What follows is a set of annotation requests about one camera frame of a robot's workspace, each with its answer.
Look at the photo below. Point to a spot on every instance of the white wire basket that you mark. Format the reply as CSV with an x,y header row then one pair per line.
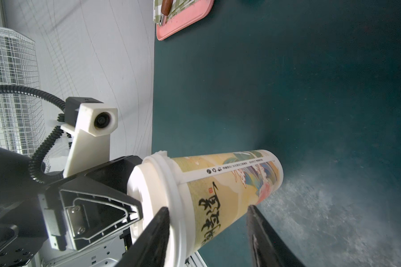
x,y
22,126

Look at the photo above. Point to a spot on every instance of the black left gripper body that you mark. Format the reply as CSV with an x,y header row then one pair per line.
x,y
22,227

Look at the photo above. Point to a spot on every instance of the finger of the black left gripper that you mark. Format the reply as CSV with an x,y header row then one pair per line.
x,y
77,220

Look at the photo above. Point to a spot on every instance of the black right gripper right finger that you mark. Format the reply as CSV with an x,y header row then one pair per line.
x,y
267,248

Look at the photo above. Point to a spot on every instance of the printed milk tea cup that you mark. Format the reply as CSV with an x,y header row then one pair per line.
x,y
216,190

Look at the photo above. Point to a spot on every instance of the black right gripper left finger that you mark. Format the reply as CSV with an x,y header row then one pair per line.
x,y
151,247

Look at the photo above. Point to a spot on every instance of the pink tray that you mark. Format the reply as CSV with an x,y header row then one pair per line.
x,y
187,17

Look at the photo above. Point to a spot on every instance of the green checkered cloth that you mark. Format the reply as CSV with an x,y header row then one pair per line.
x,y
177,7

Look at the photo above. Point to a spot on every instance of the wooden handled knife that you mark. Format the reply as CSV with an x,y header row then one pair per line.
x,y
165,11

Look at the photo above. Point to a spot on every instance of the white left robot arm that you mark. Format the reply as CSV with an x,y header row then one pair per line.
x,y
106,253

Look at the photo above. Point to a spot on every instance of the white plastic cup lid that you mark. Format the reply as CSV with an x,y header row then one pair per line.
x,y
154,184

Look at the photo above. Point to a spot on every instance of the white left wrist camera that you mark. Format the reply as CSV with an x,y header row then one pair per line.
x,y
90,123

